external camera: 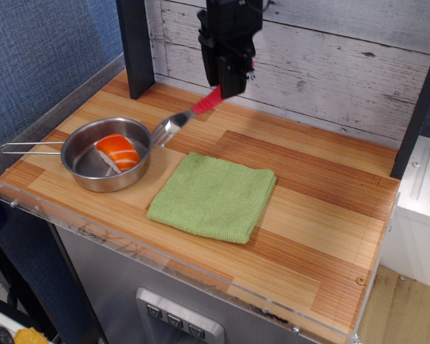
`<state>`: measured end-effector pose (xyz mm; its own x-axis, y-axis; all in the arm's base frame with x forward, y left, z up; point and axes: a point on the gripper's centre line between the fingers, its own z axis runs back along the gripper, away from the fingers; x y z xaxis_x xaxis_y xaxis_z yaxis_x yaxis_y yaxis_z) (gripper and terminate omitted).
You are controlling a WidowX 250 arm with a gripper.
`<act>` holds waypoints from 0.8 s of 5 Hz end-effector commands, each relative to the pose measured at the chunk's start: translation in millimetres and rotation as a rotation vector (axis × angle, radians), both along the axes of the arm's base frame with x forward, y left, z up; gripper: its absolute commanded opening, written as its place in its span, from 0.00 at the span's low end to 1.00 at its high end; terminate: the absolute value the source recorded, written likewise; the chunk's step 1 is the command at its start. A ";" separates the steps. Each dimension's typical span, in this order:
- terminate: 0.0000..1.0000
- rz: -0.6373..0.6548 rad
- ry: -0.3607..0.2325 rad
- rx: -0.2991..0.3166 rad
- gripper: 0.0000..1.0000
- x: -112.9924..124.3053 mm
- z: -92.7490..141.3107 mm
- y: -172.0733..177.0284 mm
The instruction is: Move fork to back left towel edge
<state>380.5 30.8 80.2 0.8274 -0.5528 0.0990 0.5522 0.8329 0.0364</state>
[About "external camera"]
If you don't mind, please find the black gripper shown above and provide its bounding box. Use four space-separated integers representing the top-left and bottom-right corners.
197 1 264 99

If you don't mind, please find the red handled metal fork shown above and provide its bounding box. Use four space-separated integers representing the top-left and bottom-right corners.
151 85 224 147

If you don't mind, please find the green towel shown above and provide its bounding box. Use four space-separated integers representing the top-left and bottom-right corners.
148 152 276 244

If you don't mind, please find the salmon sushi toy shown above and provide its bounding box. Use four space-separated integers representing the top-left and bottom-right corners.
95 133 140 173

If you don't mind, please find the small steel pan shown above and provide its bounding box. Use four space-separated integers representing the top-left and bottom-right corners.
0 118 152 193

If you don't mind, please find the clear acrylic front guard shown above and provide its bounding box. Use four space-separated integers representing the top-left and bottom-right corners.
0 181 359 343

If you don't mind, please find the silver button control panel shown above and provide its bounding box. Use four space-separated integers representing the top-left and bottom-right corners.
135 287 225 343

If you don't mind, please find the white ribbed box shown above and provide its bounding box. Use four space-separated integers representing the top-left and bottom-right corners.
380 136 430 286

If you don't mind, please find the yellow black object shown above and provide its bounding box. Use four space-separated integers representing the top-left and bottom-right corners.
14 328 49 344

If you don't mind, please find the black left vertical post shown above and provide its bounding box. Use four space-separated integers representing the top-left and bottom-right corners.
116 0 155 100

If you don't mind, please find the black vertical post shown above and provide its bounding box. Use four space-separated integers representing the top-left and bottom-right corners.
390 0 430 180
116 0 155 100

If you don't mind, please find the black right vertical post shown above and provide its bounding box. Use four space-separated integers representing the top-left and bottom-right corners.
390 0 430 180

